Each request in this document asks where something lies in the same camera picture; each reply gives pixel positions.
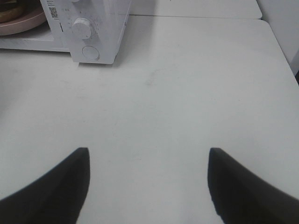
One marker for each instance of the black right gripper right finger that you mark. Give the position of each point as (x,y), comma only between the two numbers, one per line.
(241,197)

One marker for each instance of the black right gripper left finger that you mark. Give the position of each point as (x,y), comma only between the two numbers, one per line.
(57,197)

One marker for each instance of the round white door button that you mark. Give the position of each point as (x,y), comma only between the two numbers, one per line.
(90,53)

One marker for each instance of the pink round plate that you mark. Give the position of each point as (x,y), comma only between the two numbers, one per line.
(32,17)

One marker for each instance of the burger with lettuce and cheese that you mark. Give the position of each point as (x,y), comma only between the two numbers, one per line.
(11,9)

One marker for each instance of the white microwave oven body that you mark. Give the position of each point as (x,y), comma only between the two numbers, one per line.
(107,17)

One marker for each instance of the lower white timer knob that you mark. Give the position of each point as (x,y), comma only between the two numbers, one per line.
(82,28)

